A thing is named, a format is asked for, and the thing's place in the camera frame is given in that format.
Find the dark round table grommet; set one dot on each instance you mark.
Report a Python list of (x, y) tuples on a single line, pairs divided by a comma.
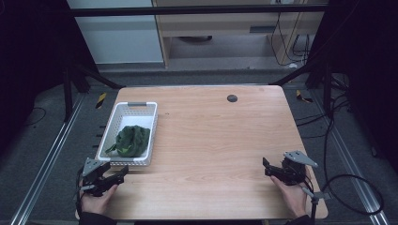
[(232, 98)]

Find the white plastic basket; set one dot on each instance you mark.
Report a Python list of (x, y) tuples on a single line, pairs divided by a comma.
[(133, 117)]

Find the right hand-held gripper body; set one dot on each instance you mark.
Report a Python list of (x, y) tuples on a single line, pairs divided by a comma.
[(294, 172)]

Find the metal floor rail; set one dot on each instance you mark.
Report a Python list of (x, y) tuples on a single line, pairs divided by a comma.
[(353, 175), (47, 162)]

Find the grey bracket on stand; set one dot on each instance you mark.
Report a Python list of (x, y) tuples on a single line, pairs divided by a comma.
[(319, 196)]

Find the white cabinet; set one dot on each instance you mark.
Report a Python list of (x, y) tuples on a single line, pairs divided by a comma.
[(119, 37)]

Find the yellow black tape marker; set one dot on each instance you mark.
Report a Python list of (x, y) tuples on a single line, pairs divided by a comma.
[(303, 97), (101, 100)]

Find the person's right hand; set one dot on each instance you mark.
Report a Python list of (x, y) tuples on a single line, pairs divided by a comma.
[(295, 197)]

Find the person's left hand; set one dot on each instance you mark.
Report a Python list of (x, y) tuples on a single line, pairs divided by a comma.
[(97, 203)]

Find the black metal stand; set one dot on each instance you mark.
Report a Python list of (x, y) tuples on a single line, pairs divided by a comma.
[(327, 87), (67, 93)]

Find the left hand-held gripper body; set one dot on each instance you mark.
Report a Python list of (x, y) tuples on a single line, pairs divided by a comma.
[(92, 182)]

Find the black horizontal frame bar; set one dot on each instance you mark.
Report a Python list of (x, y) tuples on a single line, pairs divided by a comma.
[(187, 10)]

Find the dark green leafy vegetable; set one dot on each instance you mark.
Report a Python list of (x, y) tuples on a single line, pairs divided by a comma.
[(133, 140)]

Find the black curtain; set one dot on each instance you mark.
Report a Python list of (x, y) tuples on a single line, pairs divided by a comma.
[(366, 62), (31, 56)]

